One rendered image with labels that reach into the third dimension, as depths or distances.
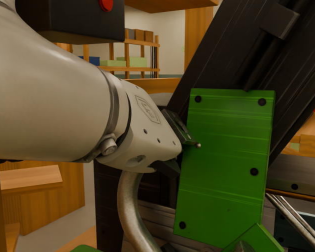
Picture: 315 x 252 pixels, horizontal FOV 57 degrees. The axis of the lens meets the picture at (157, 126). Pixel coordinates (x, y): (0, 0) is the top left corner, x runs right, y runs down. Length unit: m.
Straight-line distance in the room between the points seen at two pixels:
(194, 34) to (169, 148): 0.97
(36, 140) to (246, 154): 0.28
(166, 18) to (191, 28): 9.92
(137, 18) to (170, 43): 1.78
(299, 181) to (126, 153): 0.32
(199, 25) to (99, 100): 1.04
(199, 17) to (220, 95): 0.85
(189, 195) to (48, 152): 0.25
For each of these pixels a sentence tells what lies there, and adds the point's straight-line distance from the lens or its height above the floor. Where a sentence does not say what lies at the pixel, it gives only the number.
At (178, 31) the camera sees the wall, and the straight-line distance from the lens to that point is 10.85.
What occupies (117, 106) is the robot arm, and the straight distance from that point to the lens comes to 0.23.
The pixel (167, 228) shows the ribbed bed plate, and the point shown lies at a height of 1.07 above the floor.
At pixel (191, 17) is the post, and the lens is 1.25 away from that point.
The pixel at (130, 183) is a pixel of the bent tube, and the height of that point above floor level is 1.14.
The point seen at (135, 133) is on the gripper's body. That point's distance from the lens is 0.25.
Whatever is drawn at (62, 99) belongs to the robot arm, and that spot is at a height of 1.28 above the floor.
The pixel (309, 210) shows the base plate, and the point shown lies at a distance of 0.99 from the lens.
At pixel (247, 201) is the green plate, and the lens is 0.40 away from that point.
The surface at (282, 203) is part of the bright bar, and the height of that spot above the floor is 1.07.
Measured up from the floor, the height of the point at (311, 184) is 1.13.
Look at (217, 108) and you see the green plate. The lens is 0.41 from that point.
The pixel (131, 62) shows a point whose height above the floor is 1.52.
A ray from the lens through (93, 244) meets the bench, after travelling 0.79.
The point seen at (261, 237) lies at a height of 1.10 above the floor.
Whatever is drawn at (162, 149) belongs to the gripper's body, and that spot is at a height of 1.22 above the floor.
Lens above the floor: 1.29
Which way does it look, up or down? 10 degrees down
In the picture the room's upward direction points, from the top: straight up
